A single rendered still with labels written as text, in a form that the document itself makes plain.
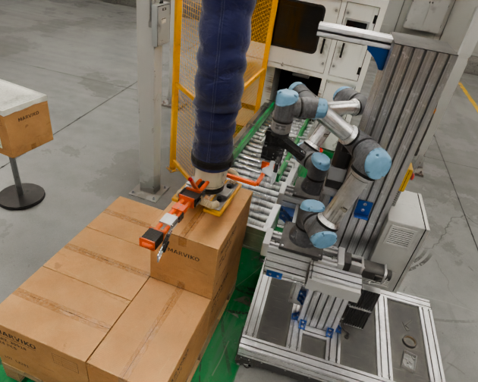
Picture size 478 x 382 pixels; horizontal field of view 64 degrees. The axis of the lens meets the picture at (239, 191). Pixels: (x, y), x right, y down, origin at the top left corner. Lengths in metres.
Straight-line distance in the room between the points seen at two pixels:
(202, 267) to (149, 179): 1.85
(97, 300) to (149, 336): 0.38
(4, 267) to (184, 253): 1.69
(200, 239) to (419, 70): 1.29
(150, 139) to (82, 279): 1.61
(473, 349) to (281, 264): 1.85
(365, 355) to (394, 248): 0.86
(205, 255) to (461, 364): 2.07
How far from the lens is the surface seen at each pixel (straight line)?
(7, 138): 3.39
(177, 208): 1.85
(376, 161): 1.64
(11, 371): 2.75
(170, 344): 2.14
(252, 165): 3.56
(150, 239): 1.68
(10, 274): 3.37
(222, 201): 2.13
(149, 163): 3.75
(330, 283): 2.01
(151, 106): 3.48
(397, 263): 2.24
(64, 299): 2.38
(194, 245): 2.08
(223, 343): 2.81
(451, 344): 3.45
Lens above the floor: 2.34
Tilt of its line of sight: 35 degrees down
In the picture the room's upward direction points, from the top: 9 degrees clockwise
